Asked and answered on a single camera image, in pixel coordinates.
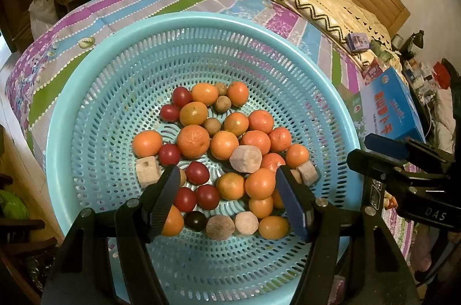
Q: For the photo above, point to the brown longan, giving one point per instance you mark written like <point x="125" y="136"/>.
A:
<point x="182" y="178"/>
<point x="212" y="126"/>
<point x="220" y="88"/>
<point x="222" y="101"/>

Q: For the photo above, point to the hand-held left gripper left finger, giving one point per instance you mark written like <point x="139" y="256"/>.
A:
<point x="164" y="204"/>

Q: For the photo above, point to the black desk lamp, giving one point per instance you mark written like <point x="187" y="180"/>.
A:
<point x="414" y="40"/>

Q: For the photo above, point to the white plastic bag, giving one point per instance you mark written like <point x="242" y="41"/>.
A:
<point x="41" y="16"/>

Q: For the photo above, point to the green leafy vegetable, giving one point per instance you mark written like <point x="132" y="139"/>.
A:
<point x="381" y="51"/>

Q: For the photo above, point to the dark bedside table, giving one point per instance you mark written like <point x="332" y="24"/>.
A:
<point x="417" y="74"/>

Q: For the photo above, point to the peeled sugarcane chunk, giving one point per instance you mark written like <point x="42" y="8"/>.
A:
<point x="245" y="157"/>
<point x="246" y="223"/>
<point x="308" y="174"/>
<point x="219" y="227"/>
<point x="147" y="171"/>

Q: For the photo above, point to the pile of oranges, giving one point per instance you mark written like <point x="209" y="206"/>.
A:
<point x="194" y="141"/>

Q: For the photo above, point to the dark purple cherry tomato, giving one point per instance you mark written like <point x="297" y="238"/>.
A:
<point x="195" y="220"/>

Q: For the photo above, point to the green round object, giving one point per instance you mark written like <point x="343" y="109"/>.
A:
<point x="12" y="206"/>

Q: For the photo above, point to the purple snack packet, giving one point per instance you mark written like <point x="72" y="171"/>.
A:
<point x="356" y="42"/>

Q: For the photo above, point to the red cloth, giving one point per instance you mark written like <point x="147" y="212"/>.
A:
<point x="441" y="74"/>

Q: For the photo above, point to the blue printed cardboard box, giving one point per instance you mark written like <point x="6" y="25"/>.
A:
<point x="389" y="103"/>

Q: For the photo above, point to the red cherry tomato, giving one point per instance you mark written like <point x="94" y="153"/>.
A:
<point x="180" y="96"/>
<point x="184" y="199"/>
<point x="169" y="153"/>
<point x="169" y="112"/>
<point x="207" y="197"/>
<point x="197" y="172"/>

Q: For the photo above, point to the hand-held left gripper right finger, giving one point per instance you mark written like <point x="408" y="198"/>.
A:
<point x="293" y="204"/>

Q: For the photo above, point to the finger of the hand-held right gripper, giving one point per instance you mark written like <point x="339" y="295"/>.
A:
<point x="374" y="164"/>
<point x="385" y="144"/>

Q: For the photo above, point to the light blue plastic colander basket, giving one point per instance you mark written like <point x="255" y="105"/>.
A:
<point x="108" y="103"/>

